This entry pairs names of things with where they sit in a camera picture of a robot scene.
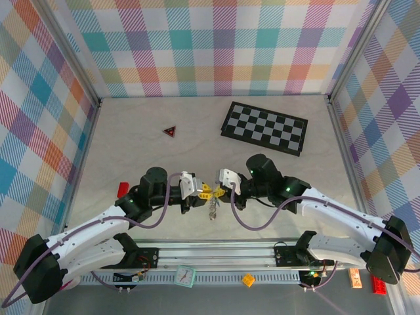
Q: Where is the clear plastic bag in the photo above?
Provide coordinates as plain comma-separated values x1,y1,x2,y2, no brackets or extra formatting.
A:
207,196,221,221

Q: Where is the black and grey chessboard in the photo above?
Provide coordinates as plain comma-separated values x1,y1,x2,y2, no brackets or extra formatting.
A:
219,100,309,159

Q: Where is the small teal clock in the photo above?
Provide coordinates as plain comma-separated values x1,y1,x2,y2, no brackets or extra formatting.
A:
175,264,197,289

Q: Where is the small left connector board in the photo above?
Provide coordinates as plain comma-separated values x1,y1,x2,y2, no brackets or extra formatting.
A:
113,270,147,285

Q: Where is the small connector board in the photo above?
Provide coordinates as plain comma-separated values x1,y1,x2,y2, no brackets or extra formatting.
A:
113,270,147,285
303,268,329,283

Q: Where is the small right connector board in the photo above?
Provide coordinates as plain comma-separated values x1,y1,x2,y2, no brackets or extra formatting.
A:
303,268,329,283

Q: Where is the printed wooden block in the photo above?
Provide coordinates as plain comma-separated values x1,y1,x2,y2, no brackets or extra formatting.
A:
348,267,364,289

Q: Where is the red toy brick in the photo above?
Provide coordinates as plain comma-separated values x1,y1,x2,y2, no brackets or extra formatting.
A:
370,274,388,295

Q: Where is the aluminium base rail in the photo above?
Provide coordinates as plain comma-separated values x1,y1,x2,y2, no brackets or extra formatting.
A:
87,239,398,272

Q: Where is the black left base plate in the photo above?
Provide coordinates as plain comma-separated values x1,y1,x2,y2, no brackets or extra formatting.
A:
136,246,161,269

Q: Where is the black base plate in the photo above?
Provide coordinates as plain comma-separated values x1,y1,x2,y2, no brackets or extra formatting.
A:
274,245,305,267
136,246,161,269

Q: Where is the aluminium left floor rail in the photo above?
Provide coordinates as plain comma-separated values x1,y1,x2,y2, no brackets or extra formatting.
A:
31,98,102,315

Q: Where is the aluminium floor rail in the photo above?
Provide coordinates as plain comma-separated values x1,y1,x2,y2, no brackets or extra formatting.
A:
31,98,102,315
326,94,406,315

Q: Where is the slotted grey cable duct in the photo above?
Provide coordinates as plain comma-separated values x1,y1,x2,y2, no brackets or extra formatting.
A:
78,272,303,285

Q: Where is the aluminium right floor rail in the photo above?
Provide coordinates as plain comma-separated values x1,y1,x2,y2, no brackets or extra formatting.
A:
326,94,406,315

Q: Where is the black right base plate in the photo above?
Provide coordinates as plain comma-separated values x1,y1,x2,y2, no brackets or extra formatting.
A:
274,245,305,267

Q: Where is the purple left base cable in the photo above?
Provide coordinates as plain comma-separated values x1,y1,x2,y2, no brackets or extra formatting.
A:
90,270,121,292

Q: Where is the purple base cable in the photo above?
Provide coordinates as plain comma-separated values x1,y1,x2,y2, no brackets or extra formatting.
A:
303,261,339,292
90,270,121,292

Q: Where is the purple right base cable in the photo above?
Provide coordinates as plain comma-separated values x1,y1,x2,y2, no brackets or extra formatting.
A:
303,261,339,292

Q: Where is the aluminium left corner post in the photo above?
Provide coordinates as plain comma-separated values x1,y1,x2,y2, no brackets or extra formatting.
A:
34,0,102,106

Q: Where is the aluminium corner post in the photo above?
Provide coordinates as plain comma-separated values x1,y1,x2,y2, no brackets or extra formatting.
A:
34,0,102,106
327,0,393,104

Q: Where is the aluminium right corner post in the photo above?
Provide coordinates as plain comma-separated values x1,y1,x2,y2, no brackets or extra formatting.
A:
327,0,393,104

